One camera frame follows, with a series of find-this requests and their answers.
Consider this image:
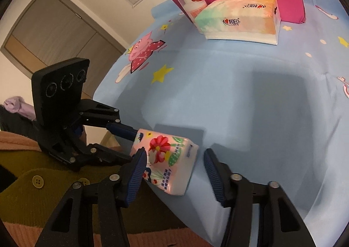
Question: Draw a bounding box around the white orange lotion bottle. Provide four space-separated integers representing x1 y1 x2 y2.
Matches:
176 0 209 23

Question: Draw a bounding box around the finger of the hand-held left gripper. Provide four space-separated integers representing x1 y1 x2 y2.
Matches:
106 123 139 143
82 144 134 172

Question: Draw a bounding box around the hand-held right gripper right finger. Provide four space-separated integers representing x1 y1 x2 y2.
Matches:
203 148 306 247

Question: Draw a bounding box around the floral tissue pack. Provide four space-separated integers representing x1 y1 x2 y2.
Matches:
130 128 199 196

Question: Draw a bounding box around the purple cloth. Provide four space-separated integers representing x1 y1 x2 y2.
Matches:
3 96 36 121

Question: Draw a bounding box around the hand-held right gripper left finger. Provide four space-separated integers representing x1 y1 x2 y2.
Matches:
34 147 148 247

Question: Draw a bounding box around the grey wooden door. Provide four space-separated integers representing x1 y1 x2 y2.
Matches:
0 0 126 98

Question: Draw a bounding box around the pastel tissue pack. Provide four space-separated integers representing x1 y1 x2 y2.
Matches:
195 0 281 46

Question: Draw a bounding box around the dark cloth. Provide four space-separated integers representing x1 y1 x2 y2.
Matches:
0 108 42 139

